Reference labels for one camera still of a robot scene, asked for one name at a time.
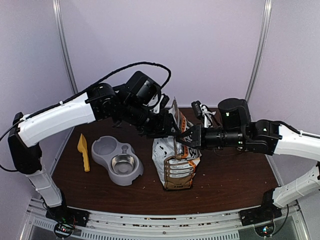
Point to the front aluminium rail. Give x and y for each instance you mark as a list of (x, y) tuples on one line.
[(223, 225)]

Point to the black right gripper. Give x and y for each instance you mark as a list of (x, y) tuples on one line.
[(197, 142)]

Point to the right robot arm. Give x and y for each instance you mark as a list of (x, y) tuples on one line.
[(268, 137)]

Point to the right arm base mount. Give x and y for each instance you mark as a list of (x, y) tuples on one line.
[(259, 214)]

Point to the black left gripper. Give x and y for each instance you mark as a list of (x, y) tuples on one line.
[(163, 129)]

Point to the left aluminium frame post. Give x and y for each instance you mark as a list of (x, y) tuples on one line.
[(56, 4)]

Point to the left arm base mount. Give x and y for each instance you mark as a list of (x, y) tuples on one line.
[(66, 215)]

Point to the aluminium frame post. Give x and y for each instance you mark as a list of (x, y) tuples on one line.
[(263, 35), (56, 4)]

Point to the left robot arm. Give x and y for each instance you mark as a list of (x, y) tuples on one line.
[(137, 102)]

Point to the yellow plastic scoop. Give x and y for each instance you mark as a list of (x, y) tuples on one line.
[(82, 147)]

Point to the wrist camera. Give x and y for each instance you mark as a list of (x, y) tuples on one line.
[(164, 99), (204, 114)]

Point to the steel bowl in feeder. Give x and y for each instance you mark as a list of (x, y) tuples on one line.
[(123, 164)]

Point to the grey double pet feeder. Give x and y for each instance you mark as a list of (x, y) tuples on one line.
[(105, 148)]

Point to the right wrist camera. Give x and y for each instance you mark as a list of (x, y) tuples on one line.
[(204, 114)]

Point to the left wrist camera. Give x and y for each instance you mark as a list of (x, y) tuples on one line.
[(164, 99)]

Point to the dog food bag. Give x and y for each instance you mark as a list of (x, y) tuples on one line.
[(176, 164)]

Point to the right aluminium frame post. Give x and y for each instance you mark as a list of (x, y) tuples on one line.
[(263, 35)]

